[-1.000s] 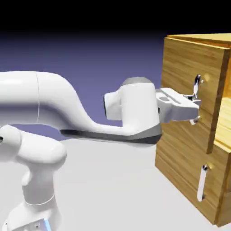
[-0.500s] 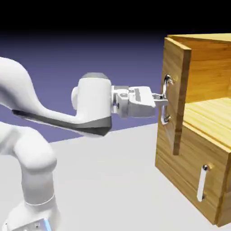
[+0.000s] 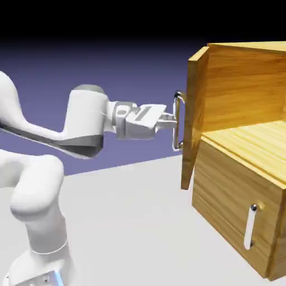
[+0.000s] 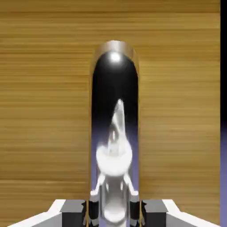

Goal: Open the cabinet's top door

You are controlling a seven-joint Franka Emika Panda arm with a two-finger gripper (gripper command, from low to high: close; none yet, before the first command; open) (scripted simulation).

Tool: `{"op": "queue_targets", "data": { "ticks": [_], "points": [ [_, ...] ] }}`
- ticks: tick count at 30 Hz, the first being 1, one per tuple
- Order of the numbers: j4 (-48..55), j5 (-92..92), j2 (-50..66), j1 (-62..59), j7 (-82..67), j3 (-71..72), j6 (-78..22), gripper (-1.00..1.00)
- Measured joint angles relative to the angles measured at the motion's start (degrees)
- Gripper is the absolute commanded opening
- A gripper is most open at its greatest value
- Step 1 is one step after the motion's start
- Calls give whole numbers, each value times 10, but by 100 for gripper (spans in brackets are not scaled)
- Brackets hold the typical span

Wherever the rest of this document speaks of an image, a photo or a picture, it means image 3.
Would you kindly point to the light wooden cabinet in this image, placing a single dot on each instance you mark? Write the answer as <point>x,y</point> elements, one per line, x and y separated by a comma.
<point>245,138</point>

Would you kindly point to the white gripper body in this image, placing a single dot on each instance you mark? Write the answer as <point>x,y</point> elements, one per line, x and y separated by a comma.
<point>145,120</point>

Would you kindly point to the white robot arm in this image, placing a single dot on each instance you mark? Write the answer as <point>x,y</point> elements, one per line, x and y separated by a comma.
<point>85,116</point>

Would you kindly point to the light wooden cabinet door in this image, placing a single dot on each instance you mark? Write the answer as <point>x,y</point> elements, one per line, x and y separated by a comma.
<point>193,116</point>

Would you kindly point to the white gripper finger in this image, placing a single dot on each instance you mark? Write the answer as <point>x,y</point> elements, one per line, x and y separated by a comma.
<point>166,124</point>
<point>165,116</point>

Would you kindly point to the light wooden lower door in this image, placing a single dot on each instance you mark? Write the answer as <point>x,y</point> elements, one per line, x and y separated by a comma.
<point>232,201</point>

